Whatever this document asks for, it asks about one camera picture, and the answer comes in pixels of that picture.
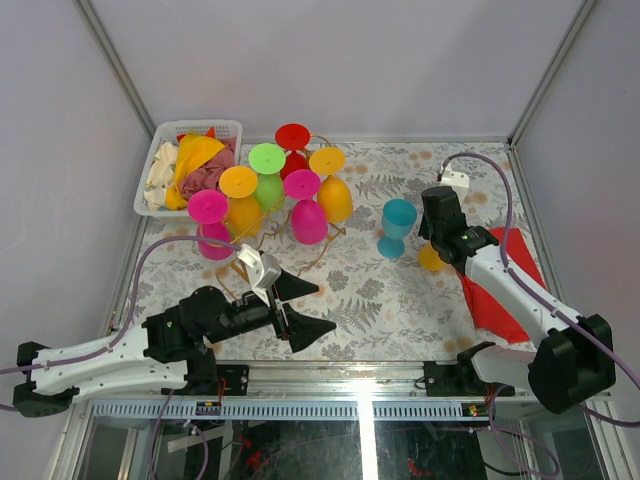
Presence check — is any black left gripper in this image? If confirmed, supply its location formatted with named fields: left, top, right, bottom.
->
left=210, top=273, right=339, bottom=353

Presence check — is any blue wine glass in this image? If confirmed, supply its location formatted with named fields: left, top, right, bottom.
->
left=377, top=198, right=417, bottom=259

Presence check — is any orange wine glass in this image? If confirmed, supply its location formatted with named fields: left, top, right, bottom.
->
left=418, top=243, right=444, bottom=272
left=309, top=147, right=353, bottom=223
left=219, top=166, right=263, bottom=237

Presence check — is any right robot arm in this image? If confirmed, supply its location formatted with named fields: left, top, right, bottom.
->
left=419, top=186, right=616, bottom=414

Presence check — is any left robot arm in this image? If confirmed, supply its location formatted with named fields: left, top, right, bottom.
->
left=12, top=274, right=336, bottom=418

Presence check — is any right magenta wine glass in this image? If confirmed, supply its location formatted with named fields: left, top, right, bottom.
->
left=283, top=169, right=328, bottom=245

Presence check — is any magenta wine glass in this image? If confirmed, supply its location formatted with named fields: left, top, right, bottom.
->
left=283, top=169, right=328, bottom=245
left=187, top=190, right=234, bottom=261

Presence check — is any front left magenta wine glass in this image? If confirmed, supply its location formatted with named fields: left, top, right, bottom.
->
left=187, top=190, right=234, bottom=261

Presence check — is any green wine glass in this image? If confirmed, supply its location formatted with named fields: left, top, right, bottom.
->
left=248, top=143, right=286, bottom=212

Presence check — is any red wine glass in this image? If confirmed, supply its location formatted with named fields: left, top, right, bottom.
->
left=275, top=123, right=311, bottom=180

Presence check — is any floral tablecloth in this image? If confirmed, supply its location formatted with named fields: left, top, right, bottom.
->
left=117, top=141, right=576, bottom=362

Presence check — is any dusty pink cloth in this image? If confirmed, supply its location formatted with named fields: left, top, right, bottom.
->
left=178, top=137, right=237, bottom=200

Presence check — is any yellow cloth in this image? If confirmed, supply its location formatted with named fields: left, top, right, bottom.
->
left=165, top=133, right=226, bottom=211

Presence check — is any cream floral cloth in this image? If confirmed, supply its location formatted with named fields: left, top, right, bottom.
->
left=143, top=142, right=179, bottom=210

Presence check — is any red folded cloth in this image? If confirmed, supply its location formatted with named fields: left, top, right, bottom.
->
left=457, top=228, right=546, bottom=344

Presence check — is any white plastic laundry basket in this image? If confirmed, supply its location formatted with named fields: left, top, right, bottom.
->
left=133, top=119, right=243, bottom=223

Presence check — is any aluminium mounting rail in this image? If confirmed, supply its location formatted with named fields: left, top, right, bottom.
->
left=89, top=358, right=614, bottom=421

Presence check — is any gold wire glass rack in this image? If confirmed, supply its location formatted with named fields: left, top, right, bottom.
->
left=215, top=134, right=347, bottom=301

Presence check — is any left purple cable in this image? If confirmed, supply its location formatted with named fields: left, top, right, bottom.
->
left=0, top=236, right=246, bottom=412

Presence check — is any purple cable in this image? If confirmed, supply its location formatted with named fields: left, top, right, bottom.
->
left=442, top=152, right=640, bottom=471
left=0, top=236, right=246, bottom=412

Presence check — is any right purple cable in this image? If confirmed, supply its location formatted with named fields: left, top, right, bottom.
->
left=442, top=152, right=640, bottom=471

